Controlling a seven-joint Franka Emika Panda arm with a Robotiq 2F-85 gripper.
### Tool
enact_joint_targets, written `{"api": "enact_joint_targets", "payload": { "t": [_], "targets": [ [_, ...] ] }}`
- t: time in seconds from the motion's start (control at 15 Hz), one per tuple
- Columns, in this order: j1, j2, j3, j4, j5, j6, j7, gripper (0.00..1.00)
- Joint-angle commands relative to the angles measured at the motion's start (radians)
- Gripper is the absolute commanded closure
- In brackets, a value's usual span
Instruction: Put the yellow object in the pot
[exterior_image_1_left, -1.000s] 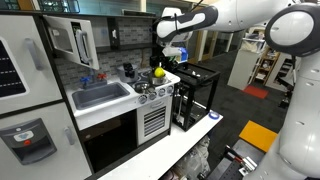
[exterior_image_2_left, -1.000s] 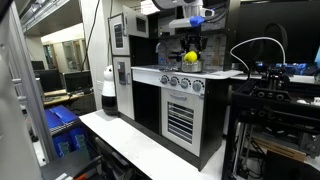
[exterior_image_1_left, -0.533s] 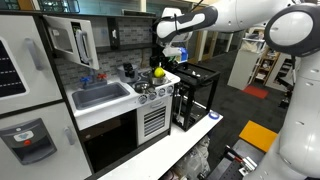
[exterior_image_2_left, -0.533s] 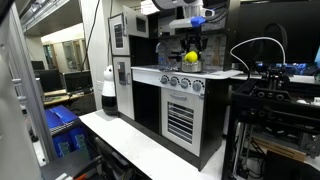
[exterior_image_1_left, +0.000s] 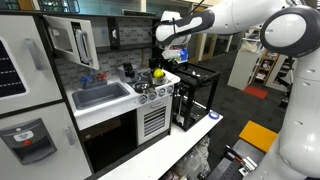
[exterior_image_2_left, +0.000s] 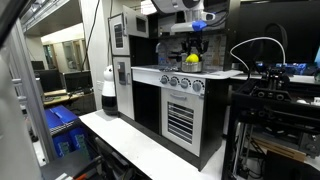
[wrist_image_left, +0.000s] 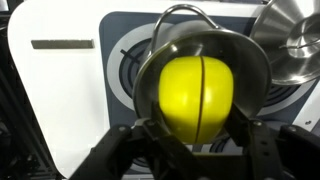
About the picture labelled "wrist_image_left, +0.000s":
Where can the steel pot lid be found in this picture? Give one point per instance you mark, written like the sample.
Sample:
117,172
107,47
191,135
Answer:
293,46

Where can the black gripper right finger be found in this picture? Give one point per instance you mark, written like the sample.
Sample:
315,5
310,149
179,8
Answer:
276,156

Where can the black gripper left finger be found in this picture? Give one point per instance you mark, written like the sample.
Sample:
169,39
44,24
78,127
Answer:
133,156

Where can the yellow toy fruit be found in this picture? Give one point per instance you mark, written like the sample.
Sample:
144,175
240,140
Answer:
186,96

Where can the white black toy kitchen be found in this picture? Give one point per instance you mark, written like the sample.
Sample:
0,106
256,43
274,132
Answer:
66,93

